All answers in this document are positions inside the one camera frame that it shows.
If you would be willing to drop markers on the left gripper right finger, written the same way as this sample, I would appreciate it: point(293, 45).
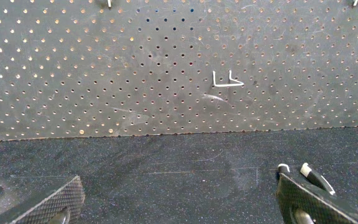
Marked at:
point(306, 202)

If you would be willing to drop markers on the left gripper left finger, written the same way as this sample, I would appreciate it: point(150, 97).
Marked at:
point(57, 202)

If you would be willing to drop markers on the black pegboard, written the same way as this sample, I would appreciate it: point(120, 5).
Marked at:
point(73, 77)

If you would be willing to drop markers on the metal hook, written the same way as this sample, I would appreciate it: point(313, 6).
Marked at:
point(355, 2)
point(228, 84)
point(109, 3)

